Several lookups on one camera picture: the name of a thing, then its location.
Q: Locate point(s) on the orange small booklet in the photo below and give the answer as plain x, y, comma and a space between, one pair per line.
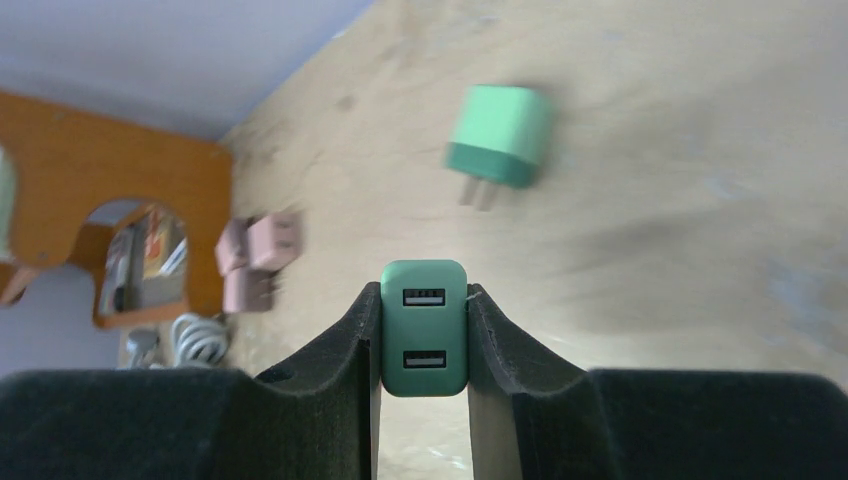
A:
161, 236

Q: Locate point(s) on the orange wooden shelf rack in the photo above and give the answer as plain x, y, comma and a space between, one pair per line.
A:
69, 163

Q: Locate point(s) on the pink plug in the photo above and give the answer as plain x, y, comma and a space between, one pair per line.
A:
247, 290
231, 249

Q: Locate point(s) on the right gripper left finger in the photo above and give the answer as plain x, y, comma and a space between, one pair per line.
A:
314, 415

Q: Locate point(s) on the coloured marker pen pack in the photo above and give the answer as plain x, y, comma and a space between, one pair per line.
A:
115, 291

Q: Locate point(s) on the green plug strip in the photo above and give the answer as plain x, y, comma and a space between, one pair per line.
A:
424, 328

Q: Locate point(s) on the green plug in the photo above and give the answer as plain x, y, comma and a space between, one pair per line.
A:
501, 138

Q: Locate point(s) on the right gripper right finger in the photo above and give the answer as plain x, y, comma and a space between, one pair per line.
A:
534, 415

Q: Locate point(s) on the white marker pen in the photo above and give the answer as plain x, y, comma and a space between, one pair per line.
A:
175, 260

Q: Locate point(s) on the pink plug strip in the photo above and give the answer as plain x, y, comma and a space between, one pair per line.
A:
274, 241

